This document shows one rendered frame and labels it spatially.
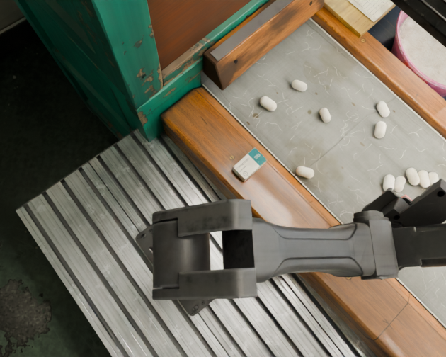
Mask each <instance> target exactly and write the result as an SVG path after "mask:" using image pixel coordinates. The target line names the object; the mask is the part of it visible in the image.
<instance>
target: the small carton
mask: <svg viewBox="0 0 446 357"><path fill-rule="evenodd" d="M266 161H267V159H266V158H265V157H264V156H263V155H262V154H261V153H260V152H259V151H258V150H257V149H256V148H255V147H254V148H253V149H252V150H251V151H250V152H249V153H248V154H247V155H246V156H245V157H243V158H242V159H241V160H240V161H239V162H238V163H236V164H235V165H234V166H233V168H232V171H233V172H234V173H235V174H236V175H237V176H238V177H239V178H240V179H241V180H242V181H243V182H245V181H246V180H247V179H249V178H250V177H251V176H252V175H253V174H254V173H255V172H256V171H257V170H259V169H260V168H261V167H262V165H264V164H265V163H266Z"/></svg>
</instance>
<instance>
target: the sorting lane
mask: <svg viewBox="0 0 446 357"><path fill-rule="evenodd" d="M294 80H299V81H302V82H304V83H306V85H307V89H306V90H305V91H299V90H296V89H294V88H292V82H293V81H294ZM202 87H204V88H205V89H206V90H207V91H208V92H209V93H210V94H211V95H212V96H213V97H214V98H215V99H216V100H217V101H218V102H219V103H220V104H221V105H222V106H223V107H224V108H225V109H226V110H227V111H228V112H229V113H230V114H231V115H232V116H233V117H234V118H235V119H236V120H237V121H238V122H239V123H240V124H241V125H242V126H243V127H244V128H245V129H246V130H247V131H248V132H249V133H250V134H251V135H252V136H253V137H254V138H255V139H256V140H257V141H258V142H259V143H260V144H261V145H262V146H263V147H264V148H265V149H266V150H267V151H268V152H269V153H270V154H271V155H272V156H273V157H274V158H275V159H276V160H277V161H278V162H279V163H280V164H281V165H282V166H283V167H284V168H285V169H286V170H287V171H288V172H289V173H290V174H291V175H292V176H293V177H294V178H295V179H296V180H297V181H298V182H299V183H300V184H301V185H302V186H303V187H304V188H305V189H306V190H307V191H308V192H309V193H310V194H311V195H312V196H313V197H314V198H315V199H316V200H317V201H318V202H319V203H320V204H321V205H322V206H323V207H324V208H325V209H326V210H327V211H328V212H329V213H330V214H331V215H332V216H333V217H334V218H335V219H336V220H337V221H338V222H339V223H340V224H341V225H342V224H346V223H351V222H353V218H354V217H353V214H354V213H358V212H361V211H362V209H363V208H364V207H365V206H366V205H367V204H368V203H371V202H372V201H373V200H375V199H376V198H378V197H379V196H380V195H381V194H382V193H383V192H384V191H385V190H384V189H383V183H384V177H385V176H386V175H388V174H391V175H392V176H394V178H395V180H396V178H397V177H398V176H403V177H404V178H405V179H406V182H405V184H404V188H403V190H402V191H400V192H396V191H395V190H394V189H393V192H395V194H397V195H398V196H400V197H402V196H404V195H407V196H408V197H409V198H410V199H411V200H413V199H414V198H415V197H417V196H420V195H421V194H422V193H423V192H424V191H425V190H427V189H428V188H429V187H430V186H429V187H427V188H424V187H422V186H420V184H417V185H411V184H410V183H409V181H408V178H407V176H406V170H407V169H409V168H414V169H415V170H416V171H417V173H418V172H419V171H422V170H424V171H427V172H428V173H430V172H435V173H436V174H437V175H438V179H443V180H444V181H446V139H445V138H444V137H443V136H441V135H440V134H439V133H438V132H437V131H436V130H434V129H433V128H432V127H431V126H430V125H429V124H428V123H427V122H425V121H424V119H422V117H420V116H419V115H418V114H417V113H416V112H415V111H414V110H412V109H411V108H410V107H409V106H408V105H407V104H405V103H404V102H403V101H402V100H401V99H400V98H399V97H398V96H397V95H396V94H395V93H394V92H393V91H391V90H390V89H389V88H388V87H387V86H386V85H384V84H383V83H382V82H381V81H380V80H379V79H378V78H377V77H376V76H375V75H374V74H373V73H372V72H370V71H369V70H368V69H367V68H366V67H365V66H363V65H362V64H361V63H360V62H359V61H358V60H357V59H355V58H354V57H353V56H352V55H351V54H350V53H349V52H348V51H347V50H346V49H345V48H344V47H342V46H341V45H340V44H339V43H338V42H337V41H336V40H334V39H333V38H332V37H331V36H330V35H329V34H328V33H327V32H326V31H325V30H324V29H323V28H321V27H320V26H319V25H318V24H317V23H316V22H314V21H313V20H312V19H311V18H310V19H309V20H307V21H306V22H305V23H303V24H302V25H301V26H300V27H298V29H296V30H295V31H294V32H293V33H291V34H290V35H289V36H287V37H286V38H285V39H284V40H283V41H282V42H280V43H279V44H278V45H276V46H275V47H274V48H273V49H271V50H270V51H269V52H267V53H266V54H265V55H264V56H262V57H261V58H260V59H259V60H258V61H257V62H255V63H254V64H253V65H252V66H251V67H249V68H248V69H247V70H246V71H245V72H244V73H243V74H242V75H240V76H239V77H238V78H237V79H235V80H234V81H233V82H232V83H231V84H230V85H228V87H227V88H226V89H224V90H221V89H220V88H219V87H218V86H217V85H216V84H215V83H214V82H213V81H212V80H211V79H209V80H208V81H206V82H205V83H204V84H203V85H202ZM263 96H267V97H268V98H270V99H271V100H273V101H274V102H276V105H277V108H276V109H275V110H274V111H269V110H267V109H266V108H264V107H263V106H262V105H261V104H260V99H261V98H262V97H263ZM380 101H383V102H385V103H386V105H387V107H388V109H389V111H390V114H389V115H388V116H387V117H382V116H381V115H380V114H379V111H378V110H377V103H378V102H380ZM322 108H327V109H328V111H329V113H330V115H331V120H330V121H329V122H328V123H325V122H324V121H323V120H322V118H321V116H320V113H319V111H320V110H321V109H322ZM380 121H382V122H385V123H386V126H387V127H386V131H385V135H384V136H383V137H382V138H376V137H375V136H374V130H375V125H376V124H377V123H378V122H380ZM299 166H304V167H307V168H310V169H313V170H314V176H313V177H311V178H306V177H303V176H299V175H297V173H296V169H297V167H299ZM395 279H396V280H397V281H398V282H399V283H400V284H401V285H402V286H403V287H404V288H405V289H406V290H407V291H408V292H410V294H412V296H414V298H415V299H417V301H419V303H420V304H422V306H424V308H425V309H427V311H429V313H431V315H432V316H434V318H436V320H437V321H439V323H441V325H442V326H443V327H444V328H446V267H431V268H421V267H420V266H418V267H403V268H402V269H401V270H400V271H399V274H398V278H395Z"/></svg>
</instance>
